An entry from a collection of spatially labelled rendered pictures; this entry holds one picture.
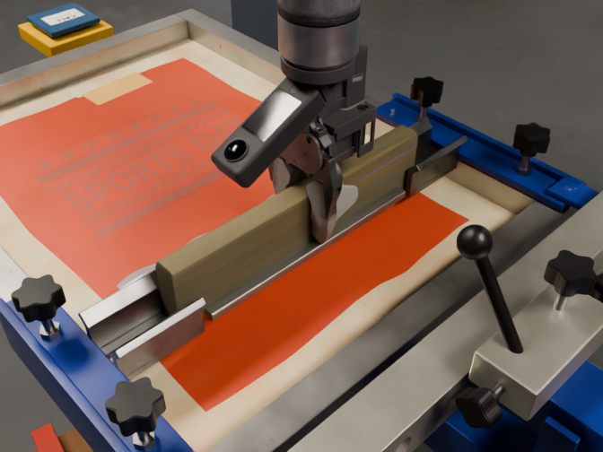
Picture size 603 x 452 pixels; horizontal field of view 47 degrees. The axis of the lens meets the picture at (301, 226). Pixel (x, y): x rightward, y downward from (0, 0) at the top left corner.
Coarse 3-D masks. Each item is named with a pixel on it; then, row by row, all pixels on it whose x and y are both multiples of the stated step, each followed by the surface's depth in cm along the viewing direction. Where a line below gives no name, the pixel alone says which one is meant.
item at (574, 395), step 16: (592, 368) 58; (576, 384) 57; (592, 384) 57; (560, 400) 56; (576, 400) 56; (592, 400) 56; (544, 416) 57; (560, 416) 56; (576, 416) 55; (592, 416) 55; (576, 432) 55; (592, 432) 54; (592, 448) 55
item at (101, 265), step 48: (0, 144) 99; (48, 144) 99; (0, 192) 91; (48, 192) 91; (48, 240) 84; (96, 240) 84; (144, 240) 84; (96, 288) 77; (288, 288) 77; (336, 288) 77; (240, 336) 72; (288, 336) 72; (192, 384) 67; (240, 384) 67
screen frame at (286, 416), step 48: (96, 48) 115; (144, 48) 120; (240, 48) 115; (0, 96) 106; (480, 192) 90; (528, 240) 78; (0, 288) 72; (432, 288) 72; (480, 288) 74; (384, 336) 67; (336, 384) 63; (240, 432) 59; (288, 432) 59
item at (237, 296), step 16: (400, 192) 84; (368, 208) 82; (384, 208) 83; (352, 224) 80; (336, 240) 79; (288, 256) 75; (304, 256) 76; (272, 272) 74; (288, 272) 75; (240, 288) 72; (256, 288) 72; (224, 304) 70
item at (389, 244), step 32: (192, 64) 118; (128, 96) 110; (160, 96) 110; (224, 96) 110; (224, 192) 91; (256, 192) 91; (384, 224) 86; (416, 224) 86; (448, 224) 86; (320, 256) 81; (352, 256) 81; (384, 256) 81; (416, 256) 81; (352, 288) 77
